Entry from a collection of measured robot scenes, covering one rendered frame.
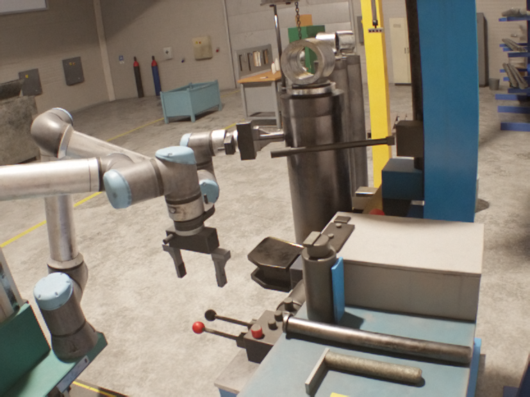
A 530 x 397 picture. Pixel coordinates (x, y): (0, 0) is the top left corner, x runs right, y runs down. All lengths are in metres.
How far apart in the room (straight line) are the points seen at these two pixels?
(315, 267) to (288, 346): 0.18
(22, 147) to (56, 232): 7.57
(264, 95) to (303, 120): 6.14
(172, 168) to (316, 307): 0.44
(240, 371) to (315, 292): 1.33
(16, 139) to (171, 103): 3.42
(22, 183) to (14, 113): 8.04
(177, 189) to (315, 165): 0.54
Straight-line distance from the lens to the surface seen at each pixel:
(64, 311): 1.57
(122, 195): 0.96
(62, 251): 1.66
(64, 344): 1.64
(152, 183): 0.97
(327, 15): 12.58
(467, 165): 1.27
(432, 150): 1.26
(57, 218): 1.61
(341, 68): 2.73
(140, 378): 2.56
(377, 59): 3.93
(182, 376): 2.48
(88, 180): 1.08
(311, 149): 1.22
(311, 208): 1.44
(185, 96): 9.29
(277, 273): 1.38
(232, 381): 2.17
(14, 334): 1.63
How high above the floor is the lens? 1.68
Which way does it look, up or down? 21 degrees down
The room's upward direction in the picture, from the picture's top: 7 degrees counter-clockwise
